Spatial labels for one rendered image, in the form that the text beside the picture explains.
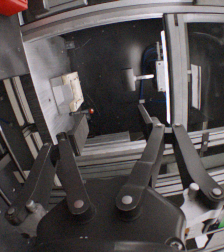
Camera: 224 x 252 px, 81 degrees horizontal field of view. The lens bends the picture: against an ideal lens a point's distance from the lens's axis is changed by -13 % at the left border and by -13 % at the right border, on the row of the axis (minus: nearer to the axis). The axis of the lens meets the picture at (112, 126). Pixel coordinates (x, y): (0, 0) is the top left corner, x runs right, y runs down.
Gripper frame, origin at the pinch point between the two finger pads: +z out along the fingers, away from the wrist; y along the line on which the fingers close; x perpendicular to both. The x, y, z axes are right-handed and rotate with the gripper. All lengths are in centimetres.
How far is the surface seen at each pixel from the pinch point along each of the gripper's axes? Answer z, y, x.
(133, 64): 64, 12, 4
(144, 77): 41.5, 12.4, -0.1
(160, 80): 37.8, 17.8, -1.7
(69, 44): 64, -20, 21
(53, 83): 31.9, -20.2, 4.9
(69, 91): 39.9, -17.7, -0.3
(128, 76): 39.4, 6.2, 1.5
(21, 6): 14.8, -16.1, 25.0
